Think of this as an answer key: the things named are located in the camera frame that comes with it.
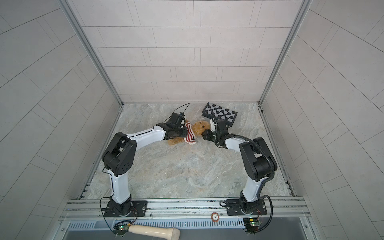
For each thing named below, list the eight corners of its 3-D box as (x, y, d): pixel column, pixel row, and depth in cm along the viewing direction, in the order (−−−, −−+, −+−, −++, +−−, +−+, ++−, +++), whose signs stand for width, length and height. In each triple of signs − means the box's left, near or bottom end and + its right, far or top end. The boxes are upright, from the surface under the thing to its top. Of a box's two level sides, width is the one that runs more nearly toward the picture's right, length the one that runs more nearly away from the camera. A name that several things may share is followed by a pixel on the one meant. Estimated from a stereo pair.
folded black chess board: (201, 114, 111) (201, 112, 108) (208, 104, 118) (208, 101, 115) (232, 126, 104) (233, 123, 102) (237, 114, 111) (238, 111, 109)
